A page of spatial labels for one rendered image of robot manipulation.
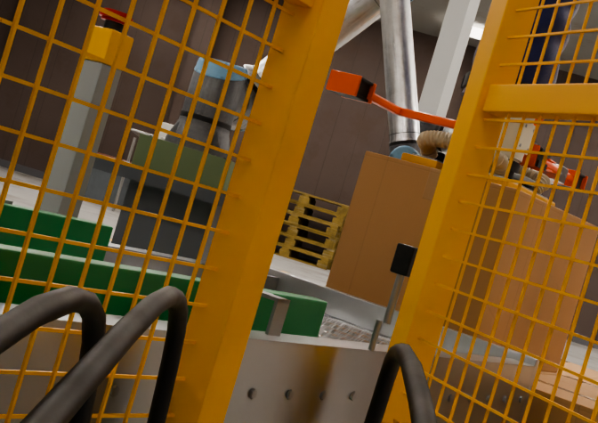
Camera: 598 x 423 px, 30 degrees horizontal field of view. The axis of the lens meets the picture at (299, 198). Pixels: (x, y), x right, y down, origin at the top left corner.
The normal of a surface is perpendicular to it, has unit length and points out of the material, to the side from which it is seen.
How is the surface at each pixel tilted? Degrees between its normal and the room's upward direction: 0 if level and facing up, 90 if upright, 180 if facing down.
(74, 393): 40
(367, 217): 90
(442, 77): 90
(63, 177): 90
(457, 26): 90
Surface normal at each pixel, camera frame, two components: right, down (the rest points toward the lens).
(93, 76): -0.51, -0.16
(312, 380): 0.81, 0.24
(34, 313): 0.83, -0.55
